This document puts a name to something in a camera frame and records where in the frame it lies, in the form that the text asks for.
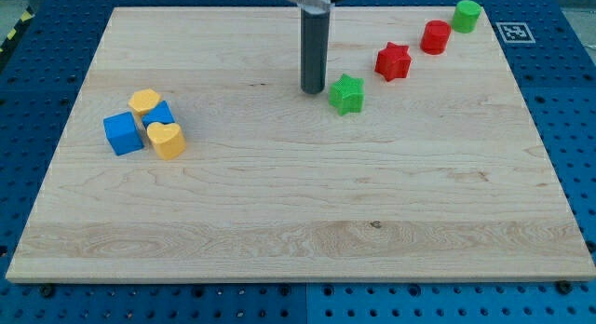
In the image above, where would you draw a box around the small blue block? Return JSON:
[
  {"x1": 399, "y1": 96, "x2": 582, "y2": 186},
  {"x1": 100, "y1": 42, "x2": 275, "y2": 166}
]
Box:
[{"x1": 142, "y1": 101, "x2": 175, "y2": 128}]

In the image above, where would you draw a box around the light wooden board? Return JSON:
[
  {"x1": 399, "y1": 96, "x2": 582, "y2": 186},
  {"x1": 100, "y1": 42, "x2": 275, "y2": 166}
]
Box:
[{"x1": 7, "y1": 7, "x2": 595, "y2": 284}]

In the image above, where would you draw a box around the yellow heart block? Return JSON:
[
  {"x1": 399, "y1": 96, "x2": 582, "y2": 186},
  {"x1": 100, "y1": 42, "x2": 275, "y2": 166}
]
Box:
[{"x1": 146, "y1": 122, "x2": 186, "y2": 160}]

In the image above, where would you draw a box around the white fiducial marker tag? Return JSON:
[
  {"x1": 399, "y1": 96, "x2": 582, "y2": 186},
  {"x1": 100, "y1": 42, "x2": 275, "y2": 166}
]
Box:
[{"x1": 495, "y1": 21, "x2": 535, "y2": 44}]

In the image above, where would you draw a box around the green cylinder block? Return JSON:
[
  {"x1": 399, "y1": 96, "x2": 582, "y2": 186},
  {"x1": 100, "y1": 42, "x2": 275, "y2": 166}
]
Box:
[{"x1": 451, "y1": 0, "x2": 482, "y2": 34}]

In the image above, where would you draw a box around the red star block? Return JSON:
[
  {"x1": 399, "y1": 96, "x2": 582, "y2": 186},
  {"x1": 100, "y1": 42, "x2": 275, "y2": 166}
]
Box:
[{"x1": 374, "y1": 42, "x2": 412, "y2": 82}]

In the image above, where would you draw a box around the green star block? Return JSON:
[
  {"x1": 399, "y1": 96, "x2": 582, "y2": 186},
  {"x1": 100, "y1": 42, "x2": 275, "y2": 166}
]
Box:
[{"x1": 329, "y1": 74, "x2": 364, "y2": 115}]

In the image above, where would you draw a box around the red cylinder block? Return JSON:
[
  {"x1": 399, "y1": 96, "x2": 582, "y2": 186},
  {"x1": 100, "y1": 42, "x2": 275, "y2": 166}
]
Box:
[{"x1": 420, "y1": 20, "x2": 452, "y2": 55}]

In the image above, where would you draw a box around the yellow hexagon block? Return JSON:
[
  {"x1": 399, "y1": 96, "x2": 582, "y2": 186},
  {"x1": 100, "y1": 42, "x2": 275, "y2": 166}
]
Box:
[{"x1": 128, "y1": 88, "x2": 162, "y2": 116}]

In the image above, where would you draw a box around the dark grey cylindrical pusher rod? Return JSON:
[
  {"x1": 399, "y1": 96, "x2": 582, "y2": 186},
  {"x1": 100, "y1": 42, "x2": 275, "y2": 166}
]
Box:
[{"x1": 300, "y1": 10, "x2": 330, "y2": 94}]

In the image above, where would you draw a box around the black yellow hazard tape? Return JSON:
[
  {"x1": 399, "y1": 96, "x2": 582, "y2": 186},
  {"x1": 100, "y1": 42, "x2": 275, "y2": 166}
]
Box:
[{"x1": 1, "y1": 6, "x2": 34, "y2": 55}]

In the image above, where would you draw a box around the blue cube block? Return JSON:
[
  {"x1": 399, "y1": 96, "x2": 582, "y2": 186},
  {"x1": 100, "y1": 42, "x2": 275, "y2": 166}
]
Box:
[{"x1": 103, "y1": 112, "x2": 144, "y2": 155}]

